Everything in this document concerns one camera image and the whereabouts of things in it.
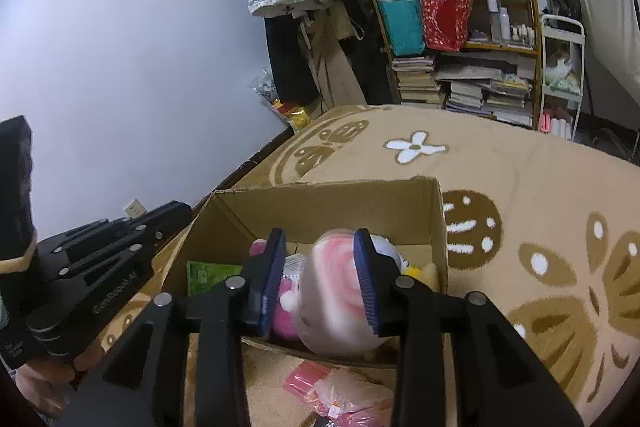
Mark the pink plastic packet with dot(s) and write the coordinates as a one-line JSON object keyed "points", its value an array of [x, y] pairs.
{"points": [[350, 397]]}

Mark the clear plastic bag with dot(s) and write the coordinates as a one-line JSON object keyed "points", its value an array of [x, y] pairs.
{"points": [[265, 87]]}

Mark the black hanging garment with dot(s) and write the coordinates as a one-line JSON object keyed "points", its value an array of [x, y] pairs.
{"points": [[287, 62]]}

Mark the brown cardboard box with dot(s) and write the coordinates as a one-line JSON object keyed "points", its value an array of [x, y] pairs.
{"points": [[325, 212]]}

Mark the yellow red packets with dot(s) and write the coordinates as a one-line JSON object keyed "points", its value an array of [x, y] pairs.
{"points": [[292, 114]]}

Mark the pale pink white plush toy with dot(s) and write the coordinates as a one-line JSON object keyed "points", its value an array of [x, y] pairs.
{"points": [[330, 297]]}

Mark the teal bag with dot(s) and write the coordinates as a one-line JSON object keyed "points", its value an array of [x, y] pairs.
{"points": [[400, 22]]}

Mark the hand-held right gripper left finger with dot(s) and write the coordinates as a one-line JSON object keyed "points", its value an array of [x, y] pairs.
{"points": [[270, 287]]}

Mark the stack of books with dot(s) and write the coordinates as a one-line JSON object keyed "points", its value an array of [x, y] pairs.
{"points": [[415, 79]]}

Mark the white wall socket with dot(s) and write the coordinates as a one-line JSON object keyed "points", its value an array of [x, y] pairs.
{"points": [[134, 208]]}

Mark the person's left hand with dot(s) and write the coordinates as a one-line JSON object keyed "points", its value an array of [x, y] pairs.
{"points": [[45, 382]]}

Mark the yellow plush dog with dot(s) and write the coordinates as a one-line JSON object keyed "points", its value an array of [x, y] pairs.
{"points": [[425, 274]]}

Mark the red patterned bag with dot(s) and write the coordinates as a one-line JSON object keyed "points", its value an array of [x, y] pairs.
{"points": [[445, 19]]}

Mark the magenta plush toy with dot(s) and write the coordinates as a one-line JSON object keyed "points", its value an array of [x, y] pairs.
{"points": [[285, 312]]}

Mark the row of cosmetic bottles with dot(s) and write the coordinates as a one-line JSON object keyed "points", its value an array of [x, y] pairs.
{"points": [[505, 24]]}

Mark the beige hanging garment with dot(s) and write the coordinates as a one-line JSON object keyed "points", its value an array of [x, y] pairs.
{"points": [[335, 62]]}

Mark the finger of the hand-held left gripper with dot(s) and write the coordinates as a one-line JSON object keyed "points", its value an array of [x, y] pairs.
{"points": [[100, 297], [115, 237]]}

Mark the white-haired plush doll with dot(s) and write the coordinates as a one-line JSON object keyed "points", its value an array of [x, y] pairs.
{"points": [[395, 254]]}

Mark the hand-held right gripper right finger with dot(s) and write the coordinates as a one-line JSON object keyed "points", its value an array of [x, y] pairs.
{"points": [[367, 287]]}

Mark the white trolley cart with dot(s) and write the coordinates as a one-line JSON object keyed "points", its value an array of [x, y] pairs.
{"points": [[562, 19]]}

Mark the green packet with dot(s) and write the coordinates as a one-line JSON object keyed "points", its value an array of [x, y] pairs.
{"points": [[210, 277]]}

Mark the plush cat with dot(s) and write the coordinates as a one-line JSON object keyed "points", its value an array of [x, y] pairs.
{"points": [[562, 64]]}

